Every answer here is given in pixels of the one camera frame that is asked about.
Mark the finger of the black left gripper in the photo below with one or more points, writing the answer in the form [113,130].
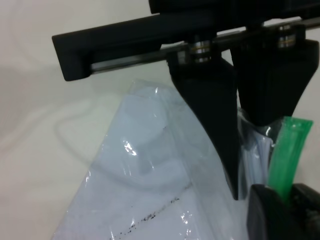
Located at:
[270,82]
[215,100]

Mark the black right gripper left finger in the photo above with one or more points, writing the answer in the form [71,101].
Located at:
[267,217]

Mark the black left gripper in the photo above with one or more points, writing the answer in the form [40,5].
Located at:
[120,37]

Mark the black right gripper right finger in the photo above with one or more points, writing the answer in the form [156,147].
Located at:
[307,215]

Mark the white paper sheets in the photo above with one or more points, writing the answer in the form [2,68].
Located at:
[150,140]

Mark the clear plastic zip bag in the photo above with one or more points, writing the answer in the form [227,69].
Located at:
[155,205]

